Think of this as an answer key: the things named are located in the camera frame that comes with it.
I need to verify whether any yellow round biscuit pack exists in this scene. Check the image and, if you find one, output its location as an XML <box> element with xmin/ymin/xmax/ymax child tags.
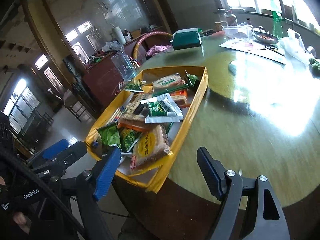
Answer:
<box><xmin>130</xmin><ymin>125</ymin><xmax>170</xmax><ymax>174</ymax></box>

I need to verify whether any brown biscuit bar pack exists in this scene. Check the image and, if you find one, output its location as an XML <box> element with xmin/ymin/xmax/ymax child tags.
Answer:
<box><xmin>121</xmin><ymin>93</ymin><xmax>152</xmax><ymax>122</ymax></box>

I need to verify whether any green pea snack packet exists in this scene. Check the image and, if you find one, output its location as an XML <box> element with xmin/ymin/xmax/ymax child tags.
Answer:
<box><xmin>124</xmin><ymin>79</ymin><xmax>146</xmax><ymax>93</ymax></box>

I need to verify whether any orange square cracker pack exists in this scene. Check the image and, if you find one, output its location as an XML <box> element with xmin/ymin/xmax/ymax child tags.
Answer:
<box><xmin>170</xmin><ymin>89</ymin><xmax>188</xmax><ymax>107</ymax></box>

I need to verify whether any bright green snack bag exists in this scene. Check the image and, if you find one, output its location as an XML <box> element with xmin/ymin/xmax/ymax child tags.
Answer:
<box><xmin>184</xmin><ymin>71</ymin><xmax>200</xmax><ymax>92</ymax></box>

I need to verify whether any round cracker green label pack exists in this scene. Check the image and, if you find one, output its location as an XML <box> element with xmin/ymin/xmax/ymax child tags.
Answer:
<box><xmin>152</xmin><ymin>73</ymin><xmax>184</xmax><ymax>90</ymax></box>

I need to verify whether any person's left hand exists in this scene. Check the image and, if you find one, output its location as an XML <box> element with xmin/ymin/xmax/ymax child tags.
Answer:
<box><xmin>12</xmin><ymin>212</ymin><xmax>31</xmax><ymax>234</ymax></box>

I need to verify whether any green candy wrapper packet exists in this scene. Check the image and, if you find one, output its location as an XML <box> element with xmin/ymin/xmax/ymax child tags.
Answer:
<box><xmin>97</xmin><ymin>122</ymin><xmax>121</xmax><ymax>148</ymax></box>

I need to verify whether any yellow cardboard tray box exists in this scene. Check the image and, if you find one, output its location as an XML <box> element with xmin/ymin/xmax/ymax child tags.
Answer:
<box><xmin>85</xmin><ymin>66</ymin><xmax>208</xmax><ymax>193</ymax></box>

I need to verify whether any white green seaweed packet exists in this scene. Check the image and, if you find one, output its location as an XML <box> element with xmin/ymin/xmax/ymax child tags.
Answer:
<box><xmin>140</xmin><ymin>93</ymin><xmax>184</xmax><ymax>124</ymax></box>

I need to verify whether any dark wooden sideboard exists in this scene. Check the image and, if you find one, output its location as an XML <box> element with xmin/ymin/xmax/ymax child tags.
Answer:
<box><xmin>82</xmin><ymin>26</ymin><xmax>166</xmax><ymax>111</ymax></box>

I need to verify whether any clear plastic pitcher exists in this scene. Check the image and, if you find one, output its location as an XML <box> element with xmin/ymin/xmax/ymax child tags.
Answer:
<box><xmin>111</xmin><ymin>51</ymin><xmax>136</xmax><ymax>82</ymax></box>

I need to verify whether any pink cloth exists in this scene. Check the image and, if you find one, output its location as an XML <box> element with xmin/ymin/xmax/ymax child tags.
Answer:
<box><xmin>145</xmin><ymin>45</ymin><xmax>173</xmax><ymax>59</ymax></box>

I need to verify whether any white paper placemat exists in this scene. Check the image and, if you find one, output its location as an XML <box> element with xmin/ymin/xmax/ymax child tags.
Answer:
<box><xmin>219</xmin><ymin>39</ymin><xmax>286</xmax><ymax>64</ymax></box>

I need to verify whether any green tissue box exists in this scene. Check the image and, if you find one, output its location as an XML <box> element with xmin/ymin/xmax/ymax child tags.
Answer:
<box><xmin>172</xmin><ymin>28</ymin><xmax>202</xmax><ymax>50</ymax></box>

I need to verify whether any red yellow hoop chair back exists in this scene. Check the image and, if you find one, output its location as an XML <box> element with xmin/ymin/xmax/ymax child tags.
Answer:
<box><xmin>132</xmin><ymin>31</ymin><xmax>173</xmax><ymax>60</ymax></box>

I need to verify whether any clear plastic container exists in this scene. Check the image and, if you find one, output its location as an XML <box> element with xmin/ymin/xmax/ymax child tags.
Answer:
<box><xmin>222</xmin><ymin>25</ymin><xmax>253</xmax><ymax>41</ymax></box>

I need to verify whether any bowl of red food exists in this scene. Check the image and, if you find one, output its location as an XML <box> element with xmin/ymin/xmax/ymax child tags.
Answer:
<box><xmin>253</xmin><ymin>31</ymin><xmax>280</xmax><ymax>44</ymax></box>

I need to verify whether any white liquor bottle red cap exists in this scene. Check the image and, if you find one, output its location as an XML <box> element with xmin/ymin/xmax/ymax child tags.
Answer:
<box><xmin>225</xmin><ymin>10</ymin><xmax>238</xmax><ymax>26</ymax></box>

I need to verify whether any green plastic bottle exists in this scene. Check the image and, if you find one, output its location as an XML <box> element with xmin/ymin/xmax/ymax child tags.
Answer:
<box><xmin>270</xmin><ymin>0</ymin><xmax>285</xmax><ymax>38</ymax></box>

